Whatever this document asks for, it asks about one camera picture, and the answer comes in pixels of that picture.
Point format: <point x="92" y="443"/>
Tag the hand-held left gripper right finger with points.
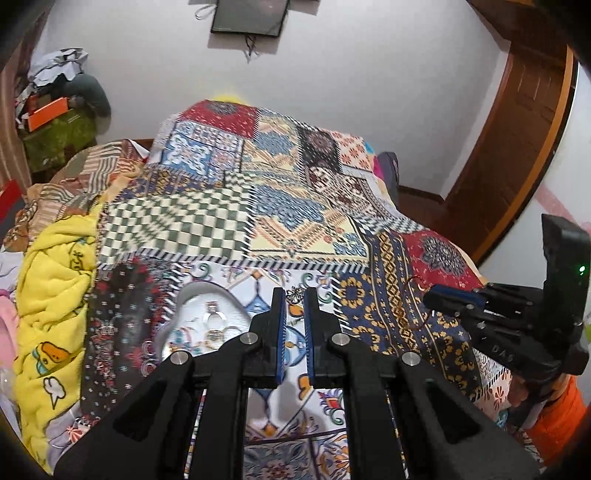
<point x="310" y="344"/>

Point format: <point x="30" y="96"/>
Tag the green cloth-covered stand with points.
<point x="60" y="138"/>

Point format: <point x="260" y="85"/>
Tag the orange box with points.
<point x="46" y="113"/>

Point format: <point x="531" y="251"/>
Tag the striped red-brown curtain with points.
<point x="11" y="138"/>

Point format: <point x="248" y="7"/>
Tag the grey bag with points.
<point x="389" y="177"/>

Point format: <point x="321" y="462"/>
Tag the pink cloth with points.
<point x="7" y="323"/>

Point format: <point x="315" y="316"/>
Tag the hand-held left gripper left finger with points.
<point x="280" y="344"/>

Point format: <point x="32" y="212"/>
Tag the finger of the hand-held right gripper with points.
<point x="445" y="305"/>
<point x="457" y="294"/>

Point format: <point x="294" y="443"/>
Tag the yellow fluffy item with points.
<point x="226" y="96"/>

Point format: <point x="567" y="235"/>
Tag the clear plastic jewellery tray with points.
<point x="198" y="323"/>

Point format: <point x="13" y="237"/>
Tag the yellow cartoon blanket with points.
<point x="55" y="300"/>

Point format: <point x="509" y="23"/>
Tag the small silver brooch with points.
<point x="295" y="295"/>

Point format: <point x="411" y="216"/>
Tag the wooden wardrobe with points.
<point x="517" y="25"/>

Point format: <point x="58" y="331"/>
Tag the grey stuffed cushion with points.
<point x="90" y="94"/>

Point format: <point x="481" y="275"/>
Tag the pile of clothes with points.
<point x="53" y="67"/>

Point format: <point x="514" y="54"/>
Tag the patchwork patterned cloth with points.
<point x="258" y="207"/>

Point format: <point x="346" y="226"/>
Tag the person's right forearm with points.
<point x="558" y="415"/>

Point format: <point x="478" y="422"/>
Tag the striped brown quilt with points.
<point x="78" y="184"/>

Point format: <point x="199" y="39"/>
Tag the wooden door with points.
<point x="512" y="157"/>

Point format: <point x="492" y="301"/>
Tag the floral bedsheet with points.
<point x="60" y="434"/>

